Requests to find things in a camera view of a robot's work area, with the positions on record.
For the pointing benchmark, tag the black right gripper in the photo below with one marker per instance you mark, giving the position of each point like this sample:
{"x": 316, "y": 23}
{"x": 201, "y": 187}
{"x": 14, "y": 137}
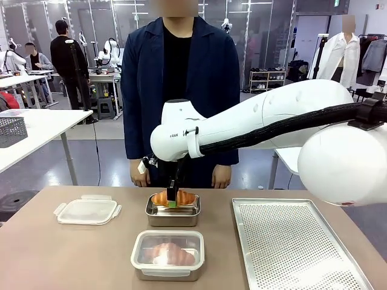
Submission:
{"x": 173, "y": 170}

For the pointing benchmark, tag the golden croissant bread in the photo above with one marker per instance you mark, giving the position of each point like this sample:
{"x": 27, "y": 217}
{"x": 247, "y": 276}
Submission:
{"x": 186, "y": 197}
{"x": 172, "y": 253}

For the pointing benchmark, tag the clear plastic clip lid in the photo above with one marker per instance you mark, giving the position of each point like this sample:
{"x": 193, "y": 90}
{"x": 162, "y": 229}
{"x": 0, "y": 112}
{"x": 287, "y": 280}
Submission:
{"x": 87, "y": 211}
{"x": 145, "y": 241}

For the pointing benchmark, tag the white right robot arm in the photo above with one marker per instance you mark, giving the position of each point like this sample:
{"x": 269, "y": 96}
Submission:
{"x": 272, "y": 121}

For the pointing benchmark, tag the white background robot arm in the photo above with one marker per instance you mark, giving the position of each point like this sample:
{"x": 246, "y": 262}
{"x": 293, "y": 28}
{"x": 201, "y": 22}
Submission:
{"x": 109, "y": 52}

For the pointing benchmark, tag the stainless steel rectangular container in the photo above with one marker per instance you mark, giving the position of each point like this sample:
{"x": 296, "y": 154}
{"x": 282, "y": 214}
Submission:
{"x": 167, "y": 273}
{"x": 173, "y": 216}

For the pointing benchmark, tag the person's right hand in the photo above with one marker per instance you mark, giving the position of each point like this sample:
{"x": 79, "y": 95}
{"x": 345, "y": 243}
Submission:
{"x": 140, "y": 178}

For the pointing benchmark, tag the person's left hand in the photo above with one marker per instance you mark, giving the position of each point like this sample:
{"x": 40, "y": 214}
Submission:
{"x": 221, "y": 178}

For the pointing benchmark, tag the person in navy jacket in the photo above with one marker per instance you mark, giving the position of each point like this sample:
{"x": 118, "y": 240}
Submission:
{"x": 145, "y": 90}

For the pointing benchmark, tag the grey plastic stool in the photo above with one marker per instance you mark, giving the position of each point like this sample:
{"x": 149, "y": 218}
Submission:
{"x": 106, "y": 108}

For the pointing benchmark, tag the white long table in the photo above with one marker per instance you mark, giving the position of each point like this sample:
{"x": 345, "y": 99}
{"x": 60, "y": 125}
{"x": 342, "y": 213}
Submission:
{"x": 287, "y": 160}

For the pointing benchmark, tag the perforated metal baking tray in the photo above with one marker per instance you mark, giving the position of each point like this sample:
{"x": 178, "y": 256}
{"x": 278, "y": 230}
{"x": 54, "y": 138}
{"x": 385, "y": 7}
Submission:
{"x": 293, "y": 247}

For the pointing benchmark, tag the white side table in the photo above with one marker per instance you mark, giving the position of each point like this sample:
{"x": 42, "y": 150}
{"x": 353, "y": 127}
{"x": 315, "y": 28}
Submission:
{"x": 45, "y": 127}

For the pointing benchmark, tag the white shoe rack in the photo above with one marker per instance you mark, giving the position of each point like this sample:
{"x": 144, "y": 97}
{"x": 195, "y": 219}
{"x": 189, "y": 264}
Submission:
{"x": 267, "y": 80}

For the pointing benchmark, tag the black round floor base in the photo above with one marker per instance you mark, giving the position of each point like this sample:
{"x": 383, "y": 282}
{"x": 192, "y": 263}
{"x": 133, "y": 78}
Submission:
{"x": 18, "y": 204}

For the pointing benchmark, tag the man in black clothes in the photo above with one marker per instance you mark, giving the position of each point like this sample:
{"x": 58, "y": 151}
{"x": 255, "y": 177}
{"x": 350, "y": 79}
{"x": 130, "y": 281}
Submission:
{"x": 71, "y": 66}

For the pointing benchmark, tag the grey mesh basket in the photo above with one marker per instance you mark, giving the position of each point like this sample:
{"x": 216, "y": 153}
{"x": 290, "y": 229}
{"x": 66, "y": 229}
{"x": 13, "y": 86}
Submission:
{"x": 12, "y": 131}

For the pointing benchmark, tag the white background desk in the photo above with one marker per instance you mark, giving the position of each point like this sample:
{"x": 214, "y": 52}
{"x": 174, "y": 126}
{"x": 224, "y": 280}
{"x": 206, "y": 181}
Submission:
{"x": 24, "y": 83}

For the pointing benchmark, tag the red bag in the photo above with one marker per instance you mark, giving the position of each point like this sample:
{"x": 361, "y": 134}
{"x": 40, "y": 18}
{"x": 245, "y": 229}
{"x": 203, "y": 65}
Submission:
{"x": 8, "y": 101}

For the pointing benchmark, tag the seated person in grey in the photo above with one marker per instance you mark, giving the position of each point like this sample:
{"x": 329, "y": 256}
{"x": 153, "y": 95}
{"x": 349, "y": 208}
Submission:
{"x": 36, "y": 63}

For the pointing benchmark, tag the black tripod stand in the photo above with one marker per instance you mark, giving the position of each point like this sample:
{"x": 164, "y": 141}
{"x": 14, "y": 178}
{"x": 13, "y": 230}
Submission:
{"x": 319, "y": 57}

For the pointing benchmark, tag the mannequin with white shirt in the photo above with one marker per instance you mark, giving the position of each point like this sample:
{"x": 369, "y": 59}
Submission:
{"x": 341, "y": 60}

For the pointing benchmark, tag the black rolling cart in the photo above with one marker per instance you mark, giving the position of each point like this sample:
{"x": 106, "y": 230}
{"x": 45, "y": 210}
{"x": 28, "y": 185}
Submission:
{"x": 367, "y": 94}

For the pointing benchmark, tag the grey jacket on rack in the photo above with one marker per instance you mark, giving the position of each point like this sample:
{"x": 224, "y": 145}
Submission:
{"x": 375, "y": 56}

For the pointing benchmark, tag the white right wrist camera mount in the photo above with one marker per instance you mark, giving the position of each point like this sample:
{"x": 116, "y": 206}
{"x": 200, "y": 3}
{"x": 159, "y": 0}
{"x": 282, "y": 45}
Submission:
{"x": 142, "y": 168}

